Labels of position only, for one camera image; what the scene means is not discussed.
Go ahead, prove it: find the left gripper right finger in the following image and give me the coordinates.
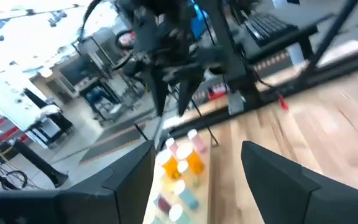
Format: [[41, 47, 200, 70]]
[[242, 141, 358, 224]]

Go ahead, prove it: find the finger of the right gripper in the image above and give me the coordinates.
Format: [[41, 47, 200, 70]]
[[144, 67, 170, 118], [177, 73, 204, 116]]

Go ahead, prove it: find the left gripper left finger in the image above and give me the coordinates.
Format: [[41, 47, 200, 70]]
[[0, 140, 155, 224]]

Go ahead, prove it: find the small yellow-green pill bottle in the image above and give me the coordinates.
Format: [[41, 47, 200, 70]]
[[154, 166, 173, 192]]

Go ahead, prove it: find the small pink pill bottle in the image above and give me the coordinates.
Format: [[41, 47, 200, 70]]
[[186, 128, 208, 154], [165, 136, 180, 156]]

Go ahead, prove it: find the large orange pill bottle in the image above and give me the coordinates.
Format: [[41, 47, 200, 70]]
[[155, 149, 181, 180], [175, 142, 205, 175]]

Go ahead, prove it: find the small teal pill bottle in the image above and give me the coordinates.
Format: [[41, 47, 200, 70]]
[[168, 203, 195, 224]]

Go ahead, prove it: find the small blue pill bottle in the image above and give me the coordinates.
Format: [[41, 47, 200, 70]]
[[173, 179, 200, 211]]

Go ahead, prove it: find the yellow-green bottle with white pills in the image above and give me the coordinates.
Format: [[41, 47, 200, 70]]
[[177, 160, 200, 189]]

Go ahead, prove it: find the wooden shelf board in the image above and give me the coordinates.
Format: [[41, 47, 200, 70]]
[[141, 136, 213, 224]]

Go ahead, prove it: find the blue-screen tablet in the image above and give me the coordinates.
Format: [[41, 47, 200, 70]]
[[191, 0, 209, 38]]

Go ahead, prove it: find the orange-striped dark floor mat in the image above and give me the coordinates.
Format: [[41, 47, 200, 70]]
[[79, 123, 155, 166]]

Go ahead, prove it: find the black floor stand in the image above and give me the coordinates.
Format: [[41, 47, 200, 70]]
[[12, 139, 70, 189]]

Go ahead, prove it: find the red clip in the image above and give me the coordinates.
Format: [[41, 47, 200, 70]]
[[277, 94, 290, 111]]

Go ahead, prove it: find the backlit black keyboard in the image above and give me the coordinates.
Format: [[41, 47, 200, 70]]
[[244, 12, 300, 40]]

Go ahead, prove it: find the red tool cabinet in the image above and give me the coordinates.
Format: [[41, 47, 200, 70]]
[[0, 114, 30, 150]]

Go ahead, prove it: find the black metal shelf frame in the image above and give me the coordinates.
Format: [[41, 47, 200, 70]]
[[169, 83, 220, 147]]

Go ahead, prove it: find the black table frame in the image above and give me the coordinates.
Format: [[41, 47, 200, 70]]
[[166, 46, 358, 131]]

